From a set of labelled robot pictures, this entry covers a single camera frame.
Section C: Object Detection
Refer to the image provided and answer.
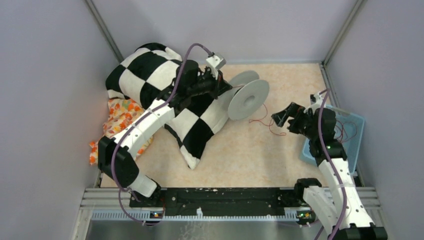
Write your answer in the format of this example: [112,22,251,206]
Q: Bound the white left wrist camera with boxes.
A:
[205,53,227,80]

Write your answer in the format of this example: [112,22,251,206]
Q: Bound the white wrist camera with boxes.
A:
[205,53,227,80]
[308,92,327,113]

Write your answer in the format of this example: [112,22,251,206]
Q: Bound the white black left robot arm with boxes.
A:
[98,59,233,207]

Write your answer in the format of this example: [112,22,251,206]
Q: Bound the black white checkered pillow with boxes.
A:
[105,42,234,170]

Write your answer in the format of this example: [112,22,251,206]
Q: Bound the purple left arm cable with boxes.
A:
[110,43,215,227]

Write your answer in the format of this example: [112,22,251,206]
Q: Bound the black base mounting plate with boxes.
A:
[129,187,311,217]

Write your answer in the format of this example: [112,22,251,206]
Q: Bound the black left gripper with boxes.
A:
[188,67,232,100]

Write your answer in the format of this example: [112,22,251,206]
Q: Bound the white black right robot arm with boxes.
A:
[271,102,388,240]

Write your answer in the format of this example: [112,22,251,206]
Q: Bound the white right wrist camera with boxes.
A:
[308,92,327,113]

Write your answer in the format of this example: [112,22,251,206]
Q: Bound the light blue plastic basket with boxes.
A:
[299,104,366,173]

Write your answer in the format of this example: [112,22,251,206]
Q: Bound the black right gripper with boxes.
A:
[271,101,318,140]

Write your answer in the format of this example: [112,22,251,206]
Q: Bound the orange floral cloth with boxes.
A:
[88,98,153,166]

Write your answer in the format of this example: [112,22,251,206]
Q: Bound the red thin wire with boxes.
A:
[231,84,288,137]

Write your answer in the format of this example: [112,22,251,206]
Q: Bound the grey plastic cable spool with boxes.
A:
[227,70,270,121]

